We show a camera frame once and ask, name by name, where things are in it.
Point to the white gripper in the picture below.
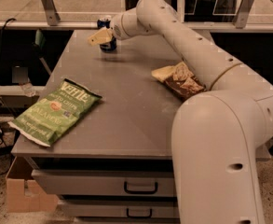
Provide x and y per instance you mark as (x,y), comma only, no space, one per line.
(119,28)

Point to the blue pepsi can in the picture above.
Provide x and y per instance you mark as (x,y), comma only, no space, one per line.
(111,45)

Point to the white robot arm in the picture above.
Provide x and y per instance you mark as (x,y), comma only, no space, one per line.
(215,134)

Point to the brown sea salt chips bag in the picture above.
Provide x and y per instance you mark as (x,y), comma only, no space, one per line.
(179,79)

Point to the clear plastic water bottle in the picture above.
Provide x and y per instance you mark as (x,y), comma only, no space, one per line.
(27,87)

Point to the green kettle chips bag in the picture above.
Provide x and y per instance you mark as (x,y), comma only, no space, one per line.
(51,117)

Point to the grey upper drawer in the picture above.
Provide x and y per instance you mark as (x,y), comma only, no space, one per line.
(101,183)

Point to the grey drawer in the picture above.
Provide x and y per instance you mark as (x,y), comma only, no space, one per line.
(101,183)
(104,208)

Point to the grey lower drawer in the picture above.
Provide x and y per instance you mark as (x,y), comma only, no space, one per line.
(104,208)

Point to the cardboard box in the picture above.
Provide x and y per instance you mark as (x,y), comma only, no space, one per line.
(24,195)

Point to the left metal bracket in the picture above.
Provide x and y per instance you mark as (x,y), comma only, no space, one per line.
(51,13)

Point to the green handled tool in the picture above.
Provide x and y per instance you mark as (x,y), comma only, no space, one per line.
(38,44)

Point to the right metal bracket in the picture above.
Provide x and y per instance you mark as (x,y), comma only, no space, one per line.
(242,15)

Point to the black upper drawer handle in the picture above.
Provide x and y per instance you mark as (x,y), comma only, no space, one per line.
(140,190)

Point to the black drawer handle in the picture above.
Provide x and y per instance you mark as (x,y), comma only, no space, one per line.
(137,213)
(140,190)

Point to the black lower drawer handle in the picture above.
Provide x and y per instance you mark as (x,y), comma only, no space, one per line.
(137,213)

